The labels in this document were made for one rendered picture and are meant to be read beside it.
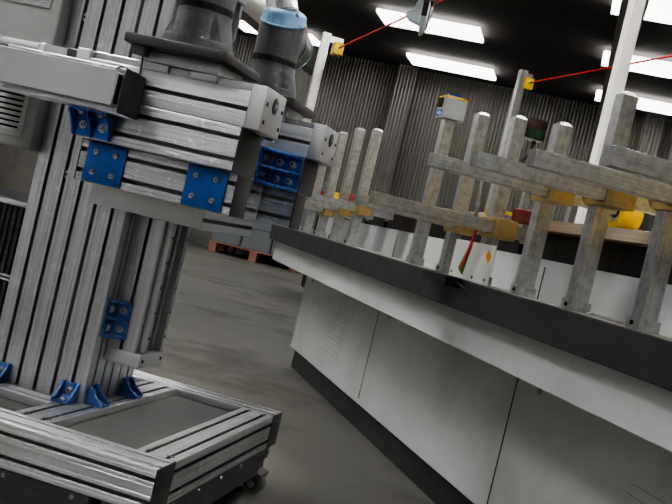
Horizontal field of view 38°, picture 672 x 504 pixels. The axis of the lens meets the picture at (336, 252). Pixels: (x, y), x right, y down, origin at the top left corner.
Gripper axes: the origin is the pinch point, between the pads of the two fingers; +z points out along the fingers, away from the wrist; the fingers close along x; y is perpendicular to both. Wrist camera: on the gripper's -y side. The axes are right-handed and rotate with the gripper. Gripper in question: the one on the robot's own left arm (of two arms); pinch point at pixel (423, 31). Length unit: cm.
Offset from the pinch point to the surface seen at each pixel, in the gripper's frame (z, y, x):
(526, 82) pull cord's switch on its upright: -43, -8, -269
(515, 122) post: 19.9, -30.3, 8.4
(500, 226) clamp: 47, -33, 15
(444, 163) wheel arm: 37, -21, 46
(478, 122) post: 18.7, -18.5, -13.6
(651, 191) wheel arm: 37, -62, 81
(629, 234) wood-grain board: 43, -62, 34
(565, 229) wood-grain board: 43, -49, 9
